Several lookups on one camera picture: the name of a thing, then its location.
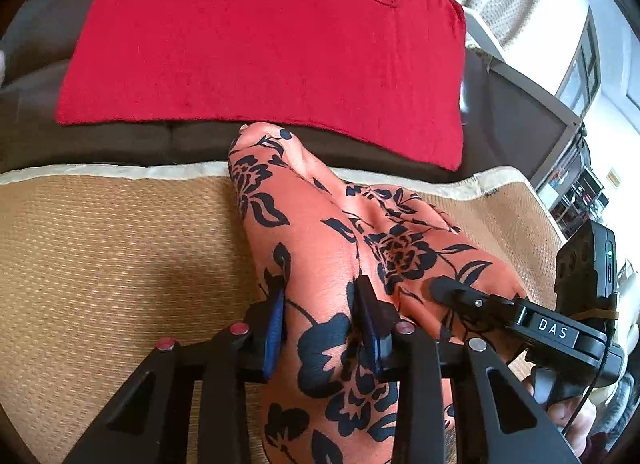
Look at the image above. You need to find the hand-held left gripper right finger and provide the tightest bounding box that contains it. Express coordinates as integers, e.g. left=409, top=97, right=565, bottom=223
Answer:
left=352, top=274, right=582, bottom=464

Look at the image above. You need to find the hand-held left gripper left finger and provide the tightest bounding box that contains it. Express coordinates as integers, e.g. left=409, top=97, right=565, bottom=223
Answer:
left=62, top=271, right=288, bottom=464

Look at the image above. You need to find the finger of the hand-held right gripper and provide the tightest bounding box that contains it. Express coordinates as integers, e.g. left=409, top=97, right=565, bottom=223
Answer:
left=427, top=276, right=523, bottom=332

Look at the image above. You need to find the orange floral garment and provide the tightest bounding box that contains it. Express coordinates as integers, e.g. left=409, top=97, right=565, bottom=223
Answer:
left=227, top=121, right=533, bottom=464

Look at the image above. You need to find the person's right hand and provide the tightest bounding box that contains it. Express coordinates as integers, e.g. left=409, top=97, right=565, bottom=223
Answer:
left=522, top=379, right=600, bottom=459

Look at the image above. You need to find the cluttered dark shelf unit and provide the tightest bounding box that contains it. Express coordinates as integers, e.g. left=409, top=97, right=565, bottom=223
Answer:
left=532, top=129, right=612, bottom=240

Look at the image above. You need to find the tan woven mat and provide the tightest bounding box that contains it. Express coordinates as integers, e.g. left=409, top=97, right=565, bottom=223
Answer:
left=0, top=164, right=568, bottom=464

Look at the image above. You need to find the dark brown sofa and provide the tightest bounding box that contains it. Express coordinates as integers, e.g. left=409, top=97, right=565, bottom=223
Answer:
left=0, top=0, right=583, bottom=186

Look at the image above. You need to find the red cloth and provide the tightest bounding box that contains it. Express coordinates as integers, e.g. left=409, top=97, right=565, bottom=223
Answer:
left=55, top=0, right=468, bottom=172

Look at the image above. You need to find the window frame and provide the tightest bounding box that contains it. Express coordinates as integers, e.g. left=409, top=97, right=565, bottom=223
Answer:
left=556, top=8, right=602, bottom=119

